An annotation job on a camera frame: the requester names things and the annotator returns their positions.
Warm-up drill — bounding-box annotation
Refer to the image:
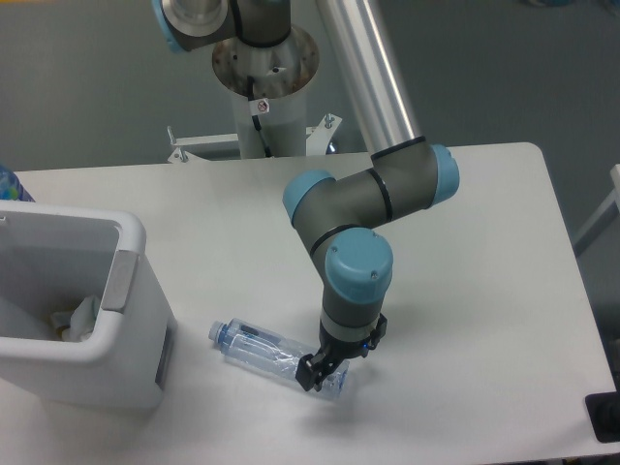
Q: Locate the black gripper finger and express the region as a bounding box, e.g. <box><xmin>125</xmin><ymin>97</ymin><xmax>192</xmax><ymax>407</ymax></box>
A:
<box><xmin>361</xmin><ymin>314</ymin><xmax>388</xmax><ymax>357</ymax></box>
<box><xmin>295</xmin><ymin>351</ymin><xmax>342</xmax><ymax>391</ymax></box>

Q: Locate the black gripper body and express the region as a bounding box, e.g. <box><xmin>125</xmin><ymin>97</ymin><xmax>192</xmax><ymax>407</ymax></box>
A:
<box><xmin>319</xmin><ymin>313</ymin><xmax>379</xmax><ymax>360</ymax></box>

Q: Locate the clear plastic water bottle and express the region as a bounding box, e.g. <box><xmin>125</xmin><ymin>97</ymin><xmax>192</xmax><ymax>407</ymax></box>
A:
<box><xmin>208</xmin><ymin>319</ymin><xmax>350</xmax><ymax>401</ymax></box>

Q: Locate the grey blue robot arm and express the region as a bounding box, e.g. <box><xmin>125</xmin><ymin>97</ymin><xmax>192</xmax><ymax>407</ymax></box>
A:
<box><xmin>152</xmin><ymin>1</ymin><xmax>460</xmax><ymax>390</ymax></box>

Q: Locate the crumpled trash inside can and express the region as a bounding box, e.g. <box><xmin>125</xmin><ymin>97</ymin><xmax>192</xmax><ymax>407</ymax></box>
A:
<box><xmin>50</xmin><ymin>295</ymin><xmax>101</xmax><ymax>343</ymax></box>

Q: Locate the white plastic trash can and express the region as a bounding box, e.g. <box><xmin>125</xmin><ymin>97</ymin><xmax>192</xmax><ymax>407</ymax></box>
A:
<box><xmin>1</xmin><ymin>201</ymin><xmax>176</xmax><ymax>409</ymax></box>

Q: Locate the black clamp at table edge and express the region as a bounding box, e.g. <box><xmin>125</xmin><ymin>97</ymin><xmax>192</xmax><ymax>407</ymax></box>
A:
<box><xmin>585</xmin><ymin>391</ymin><xmax>619</xmax><ymax>444</ymax></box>

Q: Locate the blue patterned object left edge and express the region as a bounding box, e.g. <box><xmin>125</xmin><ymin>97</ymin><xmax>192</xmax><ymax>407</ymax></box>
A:
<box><xmin>0</xmin><ymin>165</ymin><xmax>35</xmax><ymax>202</ymax></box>

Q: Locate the white pedestal base bracket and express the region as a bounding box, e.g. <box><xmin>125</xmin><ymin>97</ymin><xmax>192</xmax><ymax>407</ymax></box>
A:
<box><xmin>168</xmin><ymin>113</ymin><xmax>343</xmax><ymax>163</ymax></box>

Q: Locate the white frame at right edge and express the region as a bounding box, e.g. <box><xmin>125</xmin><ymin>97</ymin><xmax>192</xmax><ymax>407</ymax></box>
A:
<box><xmin>573</xmin><ymin>164</ymin><xmax>619</xmax><ymax>257</ymax></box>

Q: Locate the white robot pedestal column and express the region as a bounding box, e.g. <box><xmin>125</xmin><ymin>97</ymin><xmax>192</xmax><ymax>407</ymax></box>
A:
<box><xmin>212</xmin><ymin>25</ymin><xmax>320</xmax><ymax>135</ymax></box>

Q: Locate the black cable on pedestal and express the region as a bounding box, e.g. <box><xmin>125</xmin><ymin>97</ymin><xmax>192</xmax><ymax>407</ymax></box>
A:
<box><xmin>246</xmin><ymin>75</ymin><xmax>273</xmax><ymax>158</ymax></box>

